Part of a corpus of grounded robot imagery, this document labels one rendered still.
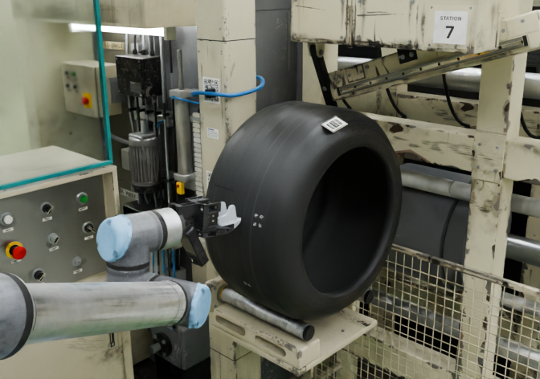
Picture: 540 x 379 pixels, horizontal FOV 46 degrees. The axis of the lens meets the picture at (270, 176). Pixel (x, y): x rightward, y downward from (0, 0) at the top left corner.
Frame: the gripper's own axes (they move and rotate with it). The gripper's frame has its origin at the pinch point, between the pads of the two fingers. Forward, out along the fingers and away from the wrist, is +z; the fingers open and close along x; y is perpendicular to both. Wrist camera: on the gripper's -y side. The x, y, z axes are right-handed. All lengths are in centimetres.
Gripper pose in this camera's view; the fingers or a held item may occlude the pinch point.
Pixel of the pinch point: (235, 222)
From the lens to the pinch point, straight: 157.1
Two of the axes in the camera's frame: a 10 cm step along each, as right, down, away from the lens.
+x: -7.2, -2.0, 6.6
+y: 0.7, -9.8, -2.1
